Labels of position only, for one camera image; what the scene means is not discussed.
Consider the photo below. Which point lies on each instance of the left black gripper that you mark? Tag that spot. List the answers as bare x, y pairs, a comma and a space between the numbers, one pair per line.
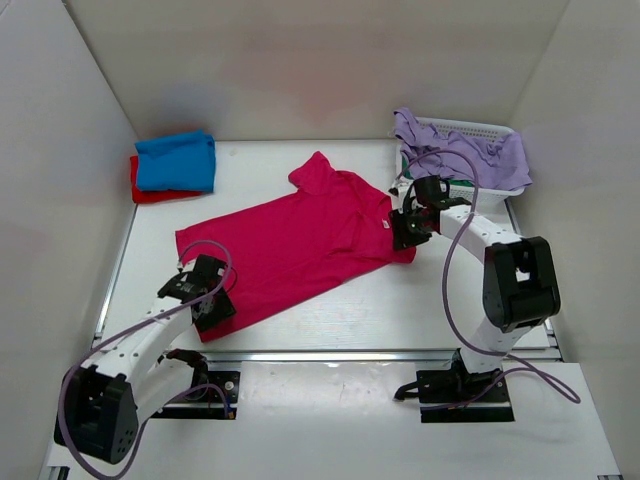
225, 309

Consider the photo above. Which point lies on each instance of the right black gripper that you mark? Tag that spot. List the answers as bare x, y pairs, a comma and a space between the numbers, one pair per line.
402, 240

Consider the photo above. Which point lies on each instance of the magenta t shirt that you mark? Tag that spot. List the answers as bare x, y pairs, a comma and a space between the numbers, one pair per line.
333, 228

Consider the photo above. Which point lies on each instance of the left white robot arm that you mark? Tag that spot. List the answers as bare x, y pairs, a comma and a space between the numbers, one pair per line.
109, 397

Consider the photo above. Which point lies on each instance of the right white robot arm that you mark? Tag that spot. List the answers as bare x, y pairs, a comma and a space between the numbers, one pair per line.
519, 289

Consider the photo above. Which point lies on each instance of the green t shirt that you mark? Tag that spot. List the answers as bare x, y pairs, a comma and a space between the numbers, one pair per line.
460, 182

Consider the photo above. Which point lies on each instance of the folded red t shirt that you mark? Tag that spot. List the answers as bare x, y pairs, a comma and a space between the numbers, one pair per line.
152, 197

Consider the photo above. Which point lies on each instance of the lavender t shirt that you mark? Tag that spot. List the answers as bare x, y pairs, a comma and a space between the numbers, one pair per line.
500, 164

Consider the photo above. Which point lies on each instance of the folded blue t shirt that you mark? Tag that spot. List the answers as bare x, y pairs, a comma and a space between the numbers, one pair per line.
181, 162

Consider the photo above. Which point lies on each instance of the white plastic laundry basket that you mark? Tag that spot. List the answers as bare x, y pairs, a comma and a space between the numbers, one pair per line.
487, 198

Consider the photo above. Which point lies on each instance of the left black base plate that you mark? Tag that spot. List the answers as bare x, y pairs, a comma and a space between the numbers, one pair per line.
218, 393

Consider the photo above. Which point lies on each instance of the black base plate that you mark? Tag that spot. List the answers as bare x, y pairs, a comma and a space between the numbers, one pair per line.
453, 396
218, 393

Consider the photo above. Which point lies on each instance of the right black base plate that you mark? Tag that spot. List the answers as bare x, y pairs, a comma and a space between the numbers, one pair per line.
453, 396

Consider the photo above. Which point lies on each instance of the aluminium rail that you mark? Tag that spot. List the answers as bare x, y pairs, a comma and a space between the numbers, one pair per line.
334, 356

